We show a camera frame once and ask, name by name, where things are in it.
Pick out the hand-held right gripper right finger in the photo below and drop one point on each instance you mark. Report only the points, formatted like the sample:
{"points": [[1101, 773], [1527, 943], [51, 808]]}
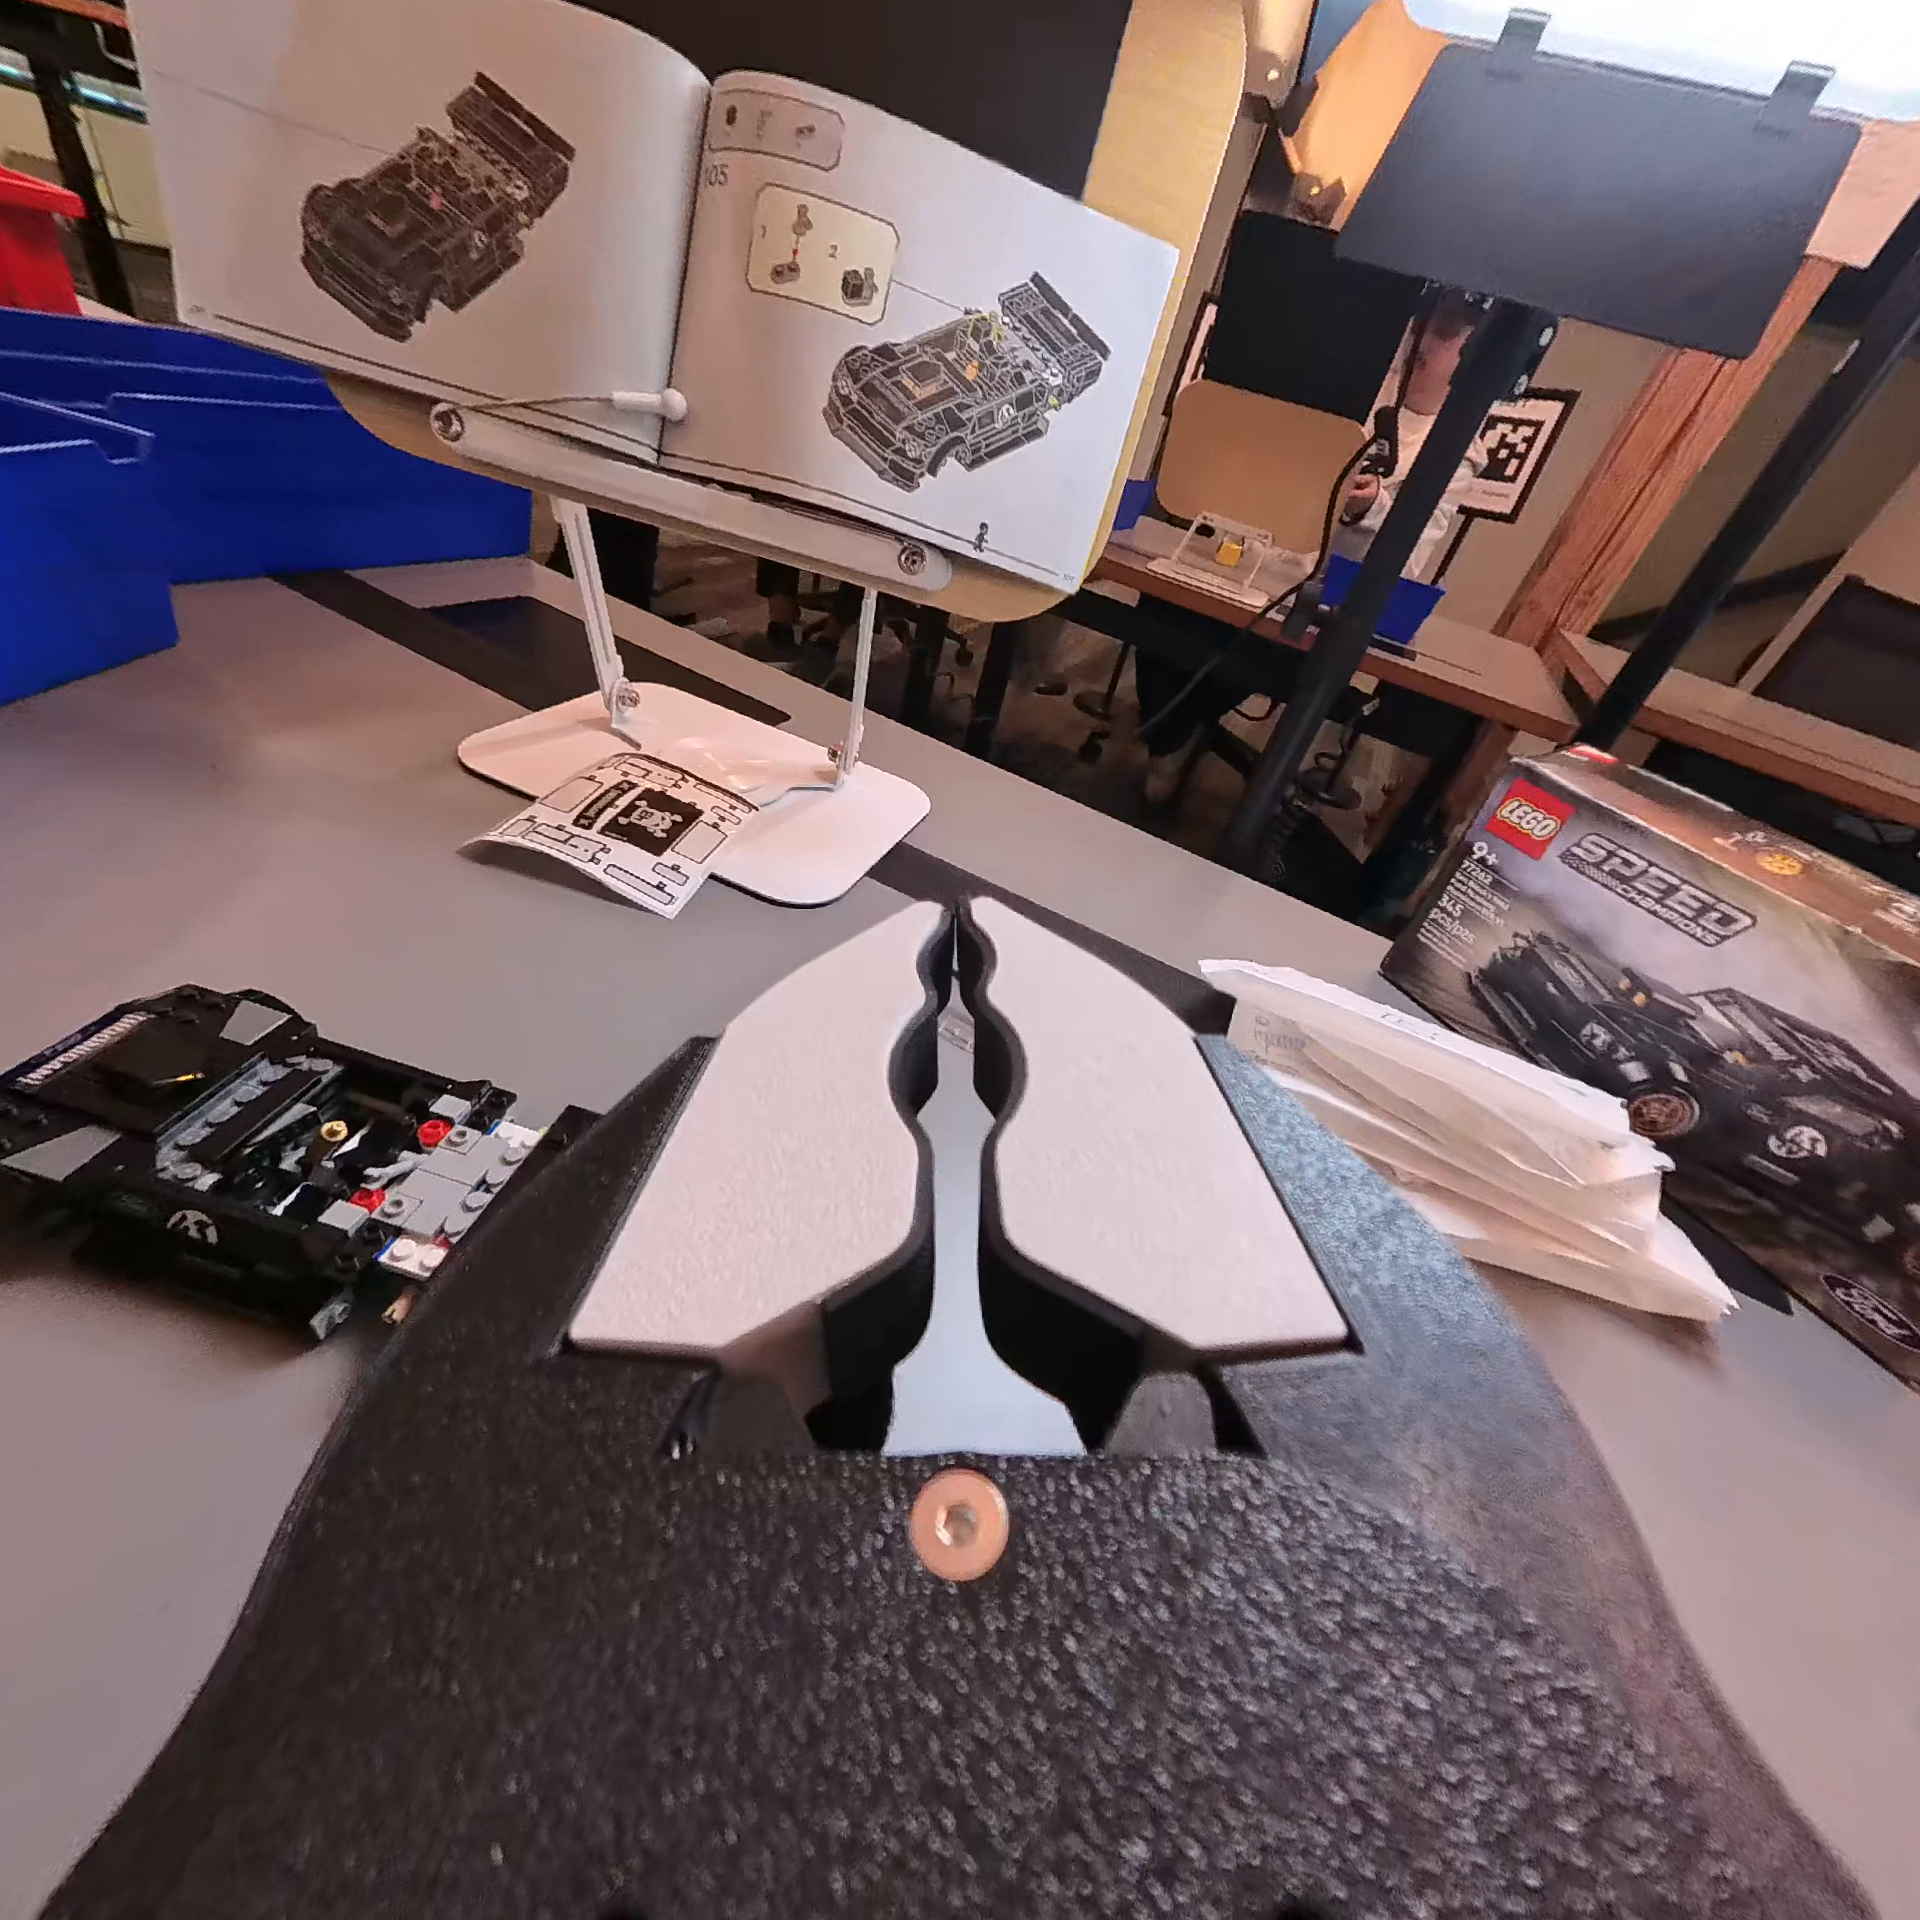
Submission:
{"points": [[1171, 1172]]}

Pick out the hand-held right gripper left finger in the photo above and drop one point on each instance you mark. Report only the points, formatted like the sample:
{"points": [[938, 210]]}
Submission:
{"points": [[751, 1172]]}

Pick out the black lego car model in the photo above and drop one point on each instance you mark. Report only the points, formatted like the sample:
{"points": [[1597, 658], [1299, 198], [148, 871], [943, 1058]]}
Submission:
{"points": [[181, 1126]]}

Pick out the lego set box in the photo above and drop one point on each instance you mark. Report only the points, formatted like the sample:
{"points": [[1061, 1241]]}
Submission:
{"points": [[1680, 990]]}

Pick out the lego instruction booklet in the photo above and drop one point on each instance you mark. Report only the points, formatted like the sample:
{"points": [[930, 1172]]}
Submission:
{"points": [[540, 182]]}

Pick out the white paper bags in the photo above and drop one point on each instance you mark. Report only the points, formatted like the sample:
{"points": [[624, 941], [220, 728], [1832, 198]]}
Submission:
{"points": [[1440, 1095]]}

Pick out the white sticker sheet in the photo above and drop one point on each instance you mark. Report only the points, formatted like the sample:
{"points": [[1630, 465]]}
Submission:
{"points": [[645, 826]]}

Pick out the wooden work table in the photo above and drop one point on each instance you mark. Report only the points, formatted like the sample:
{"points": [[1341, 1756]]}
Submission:
{"points": [[1470, 669], [1773, 737]]}

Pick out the small blue plastic bin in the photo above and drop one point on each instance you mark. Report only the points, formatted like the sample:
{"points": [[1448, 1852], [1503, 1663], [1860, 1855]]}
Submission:
{"points": [[1382, 602]]}

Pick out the white metal stand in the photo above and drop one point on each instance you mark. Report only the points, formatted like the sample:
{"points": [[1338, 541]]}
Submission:
{"points": [[691, 497]]}

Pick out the black light stand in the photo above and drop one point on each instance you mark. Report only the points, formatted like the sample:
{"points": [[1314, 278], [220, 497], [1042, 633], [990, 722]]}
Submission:
{"points": [[1412, 511], [1756, 511]]}

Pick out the light wooden chair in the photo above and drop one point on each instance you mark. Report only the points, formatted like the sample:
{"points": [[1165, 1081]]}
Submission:
{"points": [[1261, 450]]}

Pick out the black white marker tag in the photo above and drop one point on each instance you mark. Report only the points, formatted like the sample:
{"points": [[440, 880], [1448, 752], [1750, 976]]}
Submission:
{"points": [[1524, 450]]}

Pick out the black computer monitor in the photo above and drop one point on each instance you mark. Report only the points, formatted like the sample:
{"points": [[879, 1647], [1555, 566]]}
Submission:
{"points": [[1307, 300]]}

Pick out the studio light panel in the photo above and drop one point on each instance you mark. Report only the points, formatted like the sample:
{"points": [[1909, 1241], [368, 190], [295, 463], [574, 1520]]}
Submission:
{"points": [[1592, 194]]}

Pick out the black flag board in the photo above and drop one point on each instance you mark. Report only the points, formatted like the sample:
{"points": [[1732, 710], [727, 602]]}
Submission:
{"points": [[902, 47]]}

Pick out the red plastic bin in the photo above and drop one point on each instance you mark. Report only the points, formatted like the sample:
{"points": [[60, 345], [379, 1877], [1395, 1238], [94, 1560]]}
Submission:
{"points": [[30, 241]]}

